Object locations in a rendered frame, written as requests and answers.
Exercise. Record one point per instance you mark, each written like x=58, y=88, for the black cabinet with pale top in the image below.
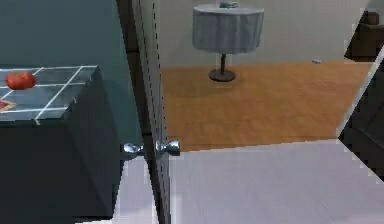
x=366, y=123

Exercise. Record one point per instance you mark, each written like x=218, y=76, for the silver door knob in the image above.
x=171, y=147
x=132, y=151

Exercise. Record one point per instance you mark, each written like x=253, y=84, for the dark room door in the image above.
x=151, y=100

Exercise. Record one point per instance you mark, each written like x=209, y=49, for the round table with grey cloth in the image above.
x=228, y=31

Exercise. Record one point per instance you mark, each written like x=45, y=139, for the teal item on table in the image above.
x=228, y=4

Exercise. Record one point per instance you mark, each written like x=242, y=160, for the small silver object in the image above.
x=316, y=61

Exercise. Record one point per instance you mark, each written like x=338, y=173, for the dark tiled-top counter cabinet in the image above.
x=50, y=160

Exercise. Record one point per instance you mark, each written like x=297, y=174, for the red tomato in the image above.
x=20, y=80

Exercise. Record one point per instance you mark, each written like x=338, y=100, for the dark brown armchair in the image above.
x=366, y=36

